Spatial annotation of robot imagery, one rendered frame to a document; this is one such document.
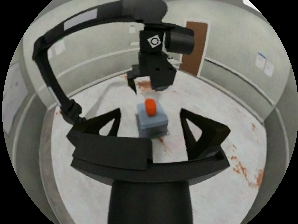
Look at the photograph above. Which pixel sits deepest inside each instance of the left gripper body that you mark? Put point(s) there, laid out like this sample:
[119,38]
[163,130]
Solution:
[131,75]

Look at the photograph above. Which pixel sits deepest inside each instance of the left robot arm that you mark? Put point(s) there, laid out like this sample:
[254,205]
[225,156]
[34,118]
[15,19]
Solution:
[148,12]

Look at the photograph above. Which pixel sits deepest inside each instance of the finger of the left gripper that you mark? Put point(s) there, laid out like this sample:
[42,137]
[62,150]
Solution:
[132,85]

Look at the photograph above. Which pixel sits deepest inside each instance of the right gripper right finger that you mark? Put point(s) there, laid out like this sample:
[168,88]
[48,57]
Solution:
[213,133]

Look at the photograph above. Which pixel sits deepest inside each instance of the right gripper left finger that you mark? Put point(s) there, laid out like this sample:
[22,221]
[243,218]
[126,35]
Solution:
[96,123]

